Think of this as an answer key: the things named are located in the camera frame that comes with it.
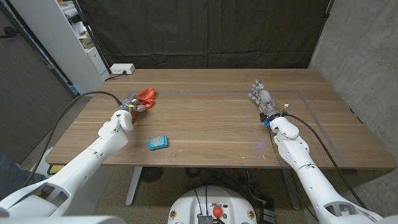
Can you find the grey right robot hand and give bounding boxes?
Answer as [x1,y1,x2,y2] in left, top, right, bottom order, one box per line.
[248,78,282,126]

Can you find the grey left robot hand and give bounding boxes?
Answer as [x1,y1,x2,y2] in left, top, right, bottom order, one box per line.
[117,95,147,114]

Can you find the orange ribbon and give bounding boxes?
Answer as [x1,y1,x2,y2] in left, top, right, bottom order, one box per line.
[130,88,157,124]

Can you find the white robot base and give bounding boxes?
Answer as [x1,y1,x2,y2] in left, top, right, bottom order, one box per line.
[167,185,258,224]

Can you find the white power strip box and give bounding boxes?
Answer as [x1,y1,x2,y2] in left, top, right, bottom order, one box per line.
[109,63,136,75]

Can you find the round black floor fan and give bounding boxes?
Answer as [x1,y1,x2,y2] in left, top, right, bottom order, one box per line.
[139,167,165,184]

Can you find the black slanted stand pole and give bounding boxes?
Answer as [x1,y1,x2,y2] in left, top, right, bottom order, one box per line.
[72,0,112,75]

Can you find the small cardboard box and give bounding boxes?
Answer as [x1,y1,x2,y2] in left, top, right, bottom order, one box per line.
[79,35,94,49]

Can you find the grey metal table leg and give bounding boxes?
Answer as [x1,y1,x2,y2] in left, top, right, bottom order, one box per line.
[281,167,302,211]
[125,167,143,207]

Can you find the black curtain backdrop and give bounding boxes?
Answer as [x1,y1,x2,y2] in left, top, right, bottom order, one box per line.
[76,0,335,70]

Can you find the white shelf cabinet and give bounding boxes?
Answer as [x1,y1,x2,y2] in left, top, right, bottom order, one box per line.
[9,0,110,97]

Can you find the yellow floor object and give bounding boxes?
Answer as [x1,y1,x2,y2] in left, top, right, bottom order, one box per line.
[47,164,65,175]

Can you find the black floor power strip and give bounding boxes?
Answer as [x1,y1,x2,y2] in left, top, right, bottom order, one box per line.
[259,207,276,224]

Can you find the person leg in jeans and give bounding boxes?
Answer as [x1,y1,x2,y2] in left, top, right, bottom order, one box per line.
[0,151,47,200]

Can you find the black power strip cable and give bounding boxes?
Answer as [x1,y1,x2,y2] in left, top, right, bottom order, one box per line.
[104,70,127,83]

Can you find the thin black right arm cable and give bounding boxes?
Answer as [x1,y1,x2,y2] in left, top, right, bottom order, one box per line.
[267,126,317,219]

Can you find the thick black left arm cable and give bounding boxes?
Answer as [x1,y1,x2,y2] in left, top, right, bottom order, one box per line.
[23,91,124,187]

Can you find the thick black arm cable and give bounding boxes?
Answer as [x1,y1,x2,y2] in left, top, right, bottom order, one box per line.
[281,113,368,210]
[23,91,124,187]

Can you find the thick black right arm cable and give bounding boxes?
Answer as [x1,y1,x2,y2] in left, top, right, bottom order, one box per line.
[281,113,368,210]

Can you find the tangled black floor cables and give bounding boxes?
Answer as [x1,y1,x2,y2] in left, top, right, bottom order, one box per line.
[185,167,269,205]

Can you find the black door handle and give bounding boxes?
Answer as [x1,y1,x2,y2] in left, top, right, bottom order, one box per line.
[0,26,19,40]

